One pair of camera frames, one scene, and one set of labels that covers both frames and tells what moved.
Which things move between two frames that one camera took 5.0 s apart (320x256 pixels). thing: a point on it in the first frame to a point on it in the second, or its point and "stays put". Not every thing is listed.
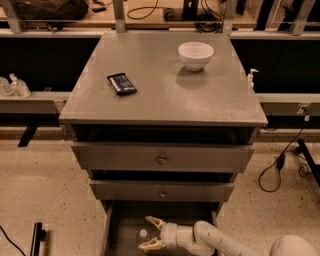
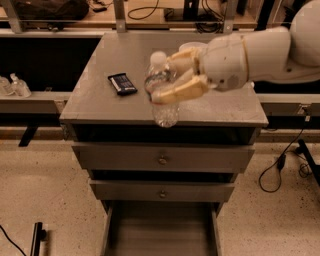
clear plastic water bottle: [144, 235] to [160, 74]
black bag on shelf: [51, 10] stays put
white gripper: [169, 234] to [224, 62]
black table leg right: [314, 167] stays put
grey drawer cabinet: [177, 143] stays put
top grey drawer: [163, 157] stays put
